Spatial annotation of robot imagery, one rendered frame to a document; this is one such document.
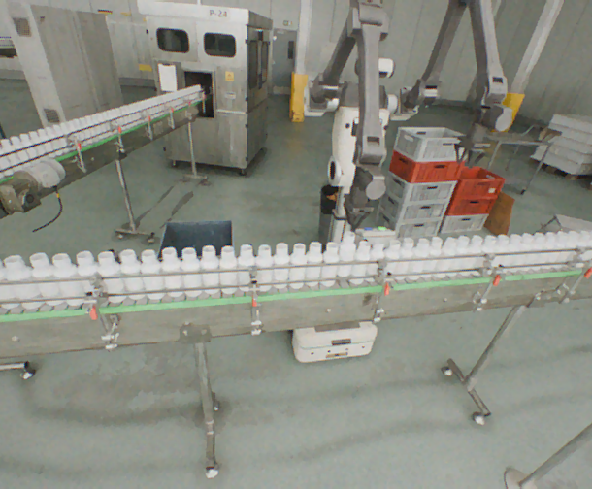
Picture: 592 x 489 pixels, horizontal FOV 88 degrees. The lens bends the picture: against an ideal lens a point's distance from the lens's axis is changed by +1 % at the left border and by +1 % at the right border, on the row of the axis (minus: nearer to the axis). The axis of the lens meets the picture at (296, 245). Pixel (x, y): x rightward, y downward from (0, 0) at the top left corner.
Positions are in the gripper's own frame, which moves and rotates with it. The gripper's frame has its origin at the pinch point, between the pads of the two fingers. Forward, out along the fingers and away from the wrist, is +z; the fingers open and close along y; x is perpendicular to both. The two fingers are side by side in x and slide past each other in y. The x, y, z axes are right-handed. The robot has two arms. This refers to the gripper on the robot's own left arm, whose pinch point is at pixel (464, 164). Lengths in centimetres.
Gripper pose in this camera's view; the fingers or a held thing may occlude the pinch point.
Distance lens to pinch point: 134.2
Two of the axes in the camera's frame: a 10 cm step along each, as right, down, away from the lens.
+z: -0.7, 8.3, 5.5
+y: -2.0, -5.5, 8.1
